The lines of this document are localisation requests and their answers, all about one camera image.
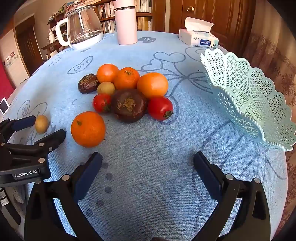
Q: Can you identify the glass kettle white handle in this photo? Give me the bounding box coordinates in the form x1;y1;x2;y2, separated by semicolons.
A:
55;5;103;50

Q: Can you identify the mint lattice fruit basket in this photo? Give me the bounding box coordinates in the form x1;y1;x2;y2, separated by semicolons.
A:
200;49;295;152

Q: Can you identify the white phone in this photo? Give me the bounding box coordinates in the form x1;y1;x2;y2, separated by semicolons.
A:
0;97;10;115

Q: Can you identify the mandarin orange with stem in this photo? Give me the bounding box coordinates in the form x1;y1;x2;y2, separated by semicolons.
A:
113;67;140;89

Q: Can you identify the tissue pack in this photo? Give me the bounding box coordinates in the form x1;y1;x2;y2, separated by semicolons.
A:
179;16;219;48

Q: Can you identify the large front orange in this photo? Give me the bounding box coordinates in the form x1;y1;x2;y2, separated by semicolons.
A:
71;111;106;148

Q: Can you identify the pink thermos bottle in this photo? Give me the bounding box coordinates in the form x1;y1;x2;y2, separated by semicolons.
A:
113;0;137;45

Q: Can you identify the red tomato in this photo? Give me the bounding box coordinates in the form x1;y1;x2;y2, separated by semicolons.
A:
147;96;174;121
92;93;111;113

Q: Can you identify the patterned beige curtain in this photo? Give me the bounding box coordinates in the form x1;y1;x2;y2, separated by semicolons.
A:
241;0;296;232

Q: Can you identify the small dark passion fruit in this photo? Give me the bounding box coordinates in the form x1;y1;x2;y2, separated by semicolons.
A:
78;74;99;94

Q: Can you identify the blue patterned tablecloth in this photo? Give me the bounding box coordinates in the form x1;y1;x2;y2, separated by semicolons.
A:
5;32;287;240

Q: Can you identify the smooth orange fruit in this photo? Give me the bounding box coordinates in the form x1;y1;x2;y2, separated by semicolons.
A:
96;64;119;83
137;72;169;98

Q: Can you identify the small wooden side table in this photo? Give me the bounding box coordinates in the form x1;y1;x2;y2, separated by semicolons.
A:
42;40;66;59

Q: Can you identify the wooden bookshelf with books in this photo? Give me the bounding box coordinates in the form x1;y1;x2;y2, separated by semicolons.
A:
48;1;152;33

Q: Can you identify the large dark passion fruit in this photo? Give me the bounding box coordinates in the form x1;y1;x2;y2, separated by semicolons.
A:
111;89;147;123

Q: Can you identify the smooth orange fruit back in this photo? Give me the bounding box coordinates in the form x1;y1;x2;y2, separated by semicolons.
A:
96;64;119;83

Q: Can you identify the brown wooden door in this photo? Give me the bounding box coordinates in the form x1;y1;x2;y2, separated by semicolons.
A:
152;0;256;57

